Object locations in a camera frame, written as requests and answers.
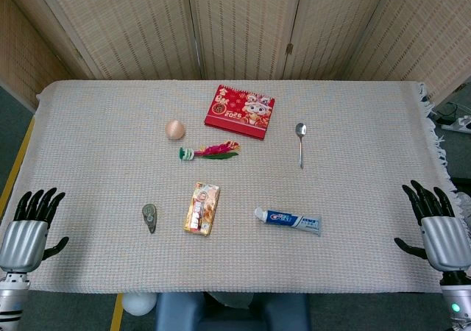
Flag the yellow curry box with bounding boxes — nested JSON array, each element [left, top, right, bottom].
[[183, 182, 221, 237]]

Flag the colourful feather shuttlecock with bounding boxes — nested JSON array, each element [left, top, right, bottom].
[[178, 140, 242, 162]]

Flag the pink round ball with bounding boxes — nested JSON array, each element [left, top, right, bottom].
[[164, 119, 186, 140]]

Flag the metal spoon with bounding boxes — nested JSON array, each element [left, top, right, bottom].
[[294, 122, 308, 170]]

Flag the blue white toothpaste tube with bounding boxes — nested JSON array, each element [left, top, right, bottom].
[[254, 206, 322, 238]]

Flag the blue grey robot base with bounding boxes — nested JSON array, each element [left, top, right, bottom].
[[154, 292, 312, 331]]

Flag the black cable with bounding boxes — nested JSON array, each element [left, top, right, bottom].
[[433, 102, 471, 123]]

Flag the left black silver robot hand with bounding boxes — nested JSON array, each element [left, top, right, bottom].
[[0, 187, 70, 274]]

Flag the white power strip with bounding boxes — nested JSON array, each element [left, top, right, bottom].
[[440, 115, 471, 134]]

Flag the red desk calendar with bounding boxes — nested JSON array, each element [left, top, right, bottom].
[[204, 84, 276, 140]]

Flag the grey green correction tape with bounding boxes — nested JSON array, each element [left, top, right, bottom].
[[141, 203, 157, 235]]

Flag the white round ball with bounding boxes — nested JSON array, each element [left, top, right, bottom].
[[121, 292, 157, 316]]

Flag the beige woven tablecloth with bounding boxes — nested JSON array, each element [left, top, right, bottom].
[[0, 79, 471, 295]]

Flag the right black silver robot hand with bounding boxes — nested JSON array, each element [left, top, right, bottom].
[[393, 179, 471, 273]]

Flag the woven wooden folding screen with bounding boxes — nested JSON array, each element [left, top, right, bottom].
[[0, 0, 471, 108]]

